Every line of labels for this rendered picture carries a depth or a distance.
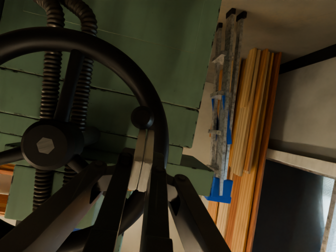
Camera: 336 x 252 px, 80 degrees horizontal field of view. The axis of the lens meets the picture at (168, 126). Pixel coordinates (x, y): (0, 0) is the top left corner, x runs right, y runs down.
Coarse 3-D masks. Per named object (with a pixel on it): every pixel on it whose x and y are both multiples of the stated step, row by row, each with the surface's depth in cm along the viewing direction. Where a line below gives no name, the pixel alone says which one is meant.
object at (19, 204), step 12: (24, 168) 33; (12, 180) 33; (24, 180) 33; (60, 180) 33; (12, 192) 33; (24, 192) 33; (12, 204) 33; (24, 204) 33; (96, 204) 35; (12, 216) 33; (24, 216) 33; (84, 216) 34; (96, 216) 38
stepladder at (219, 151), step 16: (240, 16) 121; (240, 32) 122; (224, 48) 125; (240, 48) 122; (224, 64) 124; (224, 80) 123; (224, 96) 122; (224, 112) 121; (224, 128) 121; (224, 144) 122; (224, 160) 122; (224, 176) 124; (224, 192) 124
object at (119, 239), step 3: (129, 192) 78; (126, 195) 78; (129, 195) 78; (120, 234) 78; (123, 234) 79; (117, 237) 78; (120, 237) 78; (117, 240) 78; (120, 240) 78; (117, 243) 78; (120, 243) 78; (117, 246) 78; (120, 246) 79; (114, 249) 78; (117, 249) 78
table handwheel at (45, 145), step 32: (32, 32) 24; (64, 32) 24; (0, 64) 25; (128, 64) 25; (64, 96) 25; (32, 128) 23; (64, 128) 24; (96, 128) 42; (160, 128) 26; (0, 160) 24; (32, 160) 23; (64, 160) 24; (0, 224) 25; (128, 224) 26
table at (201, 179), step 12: (0, 132) 41; (0, 144) 41; (12, 144) 33; (84, 156) 35; (96, 156) 37; (108, 156) 39; (192, 156) 65; (60, 168) 33; (168, 168) 45; (180, 168) 45; (192, 168) 46; (204, 168) 47; (192, 180) 46; (204, 180) 46; (204, 192) 46
